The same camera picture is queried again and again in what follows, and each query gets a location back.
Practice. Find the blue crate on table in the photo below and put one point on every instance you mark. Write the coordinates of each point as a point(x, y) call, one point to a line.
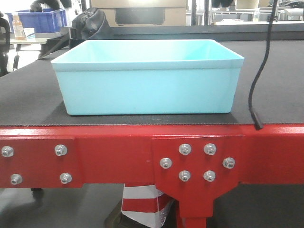
point(47, 21)

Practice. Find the light blue plastic bin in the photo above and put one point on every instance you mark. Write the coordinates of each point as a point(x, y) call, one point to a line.
point(112, 77)

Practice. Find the black backpack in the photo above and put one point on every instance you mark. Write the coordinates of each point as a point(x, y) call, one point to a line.
point(91, 24)

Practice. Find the large cardboard box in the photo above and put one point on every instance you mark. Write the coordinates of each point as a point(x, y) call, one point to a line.
point(137, 13)

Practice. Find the black conveyor belt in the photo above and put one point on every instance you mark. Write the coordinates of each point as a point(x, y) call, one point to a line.
point(31, 96)

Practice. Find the red conveyor frame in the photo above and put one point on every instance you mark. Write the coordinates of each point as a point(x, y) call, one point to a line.
point(194, 164)

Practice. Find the red white striped cone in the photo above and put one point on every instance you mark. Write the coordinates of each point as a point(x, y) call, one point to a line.
point(145, 204)

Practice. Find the orange bottle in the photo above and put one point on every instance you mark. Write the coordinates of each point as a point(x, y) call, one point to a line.
point(18, 28)

